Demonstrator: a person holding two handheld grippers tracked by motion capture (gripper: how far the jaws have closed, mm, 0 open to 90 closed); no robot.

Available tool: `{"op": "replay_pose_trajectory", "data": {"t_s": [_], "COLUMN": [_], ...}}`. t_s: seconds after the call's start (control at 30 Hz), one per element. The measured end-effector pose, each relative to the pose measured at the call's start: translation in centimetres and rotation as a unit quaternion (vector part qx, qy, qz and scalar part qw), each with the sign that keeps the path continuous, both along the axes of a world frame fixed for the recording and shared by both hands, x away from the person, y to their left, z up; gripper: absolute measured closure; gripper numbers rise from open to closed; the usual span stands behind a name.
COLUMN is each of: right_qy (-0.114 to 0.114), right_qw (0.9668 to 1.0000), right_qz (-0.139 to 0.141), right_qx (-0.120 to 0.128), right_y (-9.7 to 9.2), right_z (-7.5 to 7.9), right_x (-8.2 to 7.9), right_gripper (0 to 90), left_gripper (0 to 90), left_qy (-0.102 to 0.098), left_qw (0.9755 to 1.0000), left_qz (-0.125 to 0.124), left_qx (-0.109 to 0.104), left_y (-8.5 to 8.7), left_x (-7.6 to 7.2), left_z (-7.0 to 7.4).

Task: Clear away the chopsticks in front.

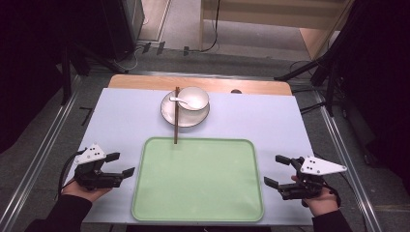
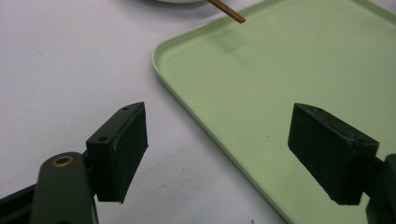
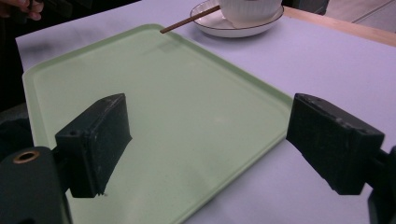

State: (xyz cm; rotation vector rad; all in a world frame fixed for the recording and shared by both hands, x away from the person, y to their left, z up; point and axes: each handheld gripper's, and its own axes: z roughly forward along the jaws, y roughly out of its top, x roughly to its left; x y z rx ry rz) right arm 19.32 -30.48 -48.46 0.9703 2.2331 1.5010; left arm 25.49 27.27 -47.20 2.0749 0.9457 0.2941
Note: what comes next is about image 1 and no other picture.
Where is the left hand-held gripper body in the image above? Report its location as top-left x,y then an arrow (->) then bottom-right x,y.
73,143 -> 126,191

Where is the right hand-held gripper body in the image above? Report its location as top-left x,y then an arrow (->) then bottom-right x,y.
277,156 -> 348,201

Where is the person's left hand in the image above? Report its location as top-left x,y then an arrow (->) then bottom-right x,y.
61,179 -> 112,204

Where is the person's right hand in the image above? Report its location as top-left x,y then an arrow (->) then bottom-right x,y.
290,174 -> 340,218

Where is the pale table cover sheet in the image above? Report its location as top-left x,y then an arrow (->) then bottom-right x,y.
66,87 -> 315,226

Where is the brown wooden chopstick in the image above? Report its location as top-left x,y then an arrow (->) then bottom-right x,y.
173,86 -> 179,145
175,86 -> 181,145

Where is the light green plastic tray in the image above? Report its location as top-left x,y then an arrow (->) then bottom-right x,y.
131,136 -> 265,223

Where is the white round plate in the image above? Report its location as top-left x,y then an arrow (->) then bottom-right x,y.
160,90 -> 211,129

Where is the white ceramic spoon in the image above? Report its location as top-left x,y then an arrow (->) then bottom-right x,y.
169,96 -> 201,110

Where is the black tripod stand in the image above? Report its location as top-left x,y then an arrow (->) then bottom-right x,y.
60,40 -> 130,106
274,44 -> 344,118

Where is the white ceramic bowl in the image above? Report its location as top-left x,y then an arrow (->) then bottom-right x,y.
177,86 -> 210,112

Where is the dark cabinet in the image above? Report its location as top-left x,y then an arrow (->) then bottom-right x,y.
96,0 -> 146,62

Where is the metal floor rail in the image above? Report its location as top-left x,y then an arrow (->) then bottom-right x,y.
0,75 -> 82,232
313,90 -> 385,232

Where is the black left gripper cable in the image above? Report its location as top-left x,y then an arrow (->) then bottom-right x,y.
57,148 -> 87,197

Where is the white floor cable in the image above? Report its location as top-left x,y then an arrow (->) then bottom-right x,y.
113,44 -> 147,74

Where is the black hanging cable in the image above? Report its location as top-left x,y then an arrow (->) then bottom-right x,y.
188,0 -> 222,54

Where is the light wooden furniture frame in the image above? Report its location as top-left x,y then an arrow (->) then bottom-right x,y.
198,0 -> 357,61

